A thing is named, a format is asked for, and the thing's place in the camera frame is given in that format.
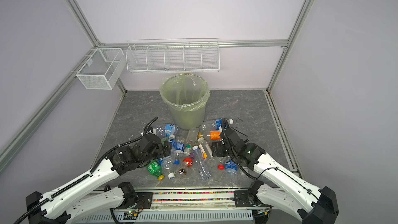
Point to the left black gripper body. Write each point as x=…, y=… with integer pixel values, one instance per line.
x=150, y=157

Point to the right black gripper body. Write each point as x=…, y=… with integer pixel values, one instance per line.
x=235, y=155

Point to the yellow stripe white cap bottle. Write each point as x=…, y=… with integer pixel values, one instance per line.
x=205, y=148

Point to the blue label bottle white cap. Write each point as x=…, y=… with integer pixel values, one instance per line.
x=167, y=167

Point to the clear bottle blue label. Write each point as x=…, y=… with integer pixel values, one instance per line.
x=211, y=125

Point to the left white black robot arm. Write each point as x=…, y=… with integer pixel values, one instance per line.
x=77, y=186

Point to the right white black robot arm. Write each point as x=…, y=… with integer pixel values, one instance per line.
x=275, y=185

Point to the green-lined mesh waste bin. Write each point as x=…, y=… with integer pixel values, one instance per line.
x=186, y=95

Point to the orange label bottle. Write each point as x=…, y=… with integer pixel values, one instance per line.
x=213, y=135

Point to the crushed light blue label bottle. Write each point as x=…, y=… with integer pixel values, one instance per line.
x=165, y=130

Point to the small green cap bottle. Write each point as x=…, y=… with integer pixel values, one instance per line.
x=187, y=150

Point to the dark green soda bottle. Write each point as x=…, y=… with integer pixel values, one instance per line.
x=155, y=169

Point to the blue label bottle lower right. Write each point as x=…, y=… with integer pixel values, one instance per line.
x=231, y=172

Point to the clear square plastic container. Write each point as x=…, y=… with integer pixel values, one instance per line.
x=192, y=136

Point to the clear crushed water bottle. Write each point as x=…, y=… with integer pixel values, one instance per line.
x=201, y=163

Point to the red cap cola bottle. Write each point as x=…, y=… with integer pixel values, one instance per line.
x=184, y=167

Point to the small white mesh basket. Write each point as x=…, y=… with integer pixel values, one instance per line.
x=102, y=69

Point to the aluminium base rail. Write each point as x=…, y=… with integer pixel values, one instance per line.
x=126, y=199

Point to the long white wire basket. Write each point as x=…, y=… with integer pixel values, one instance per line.
x=173, y=55

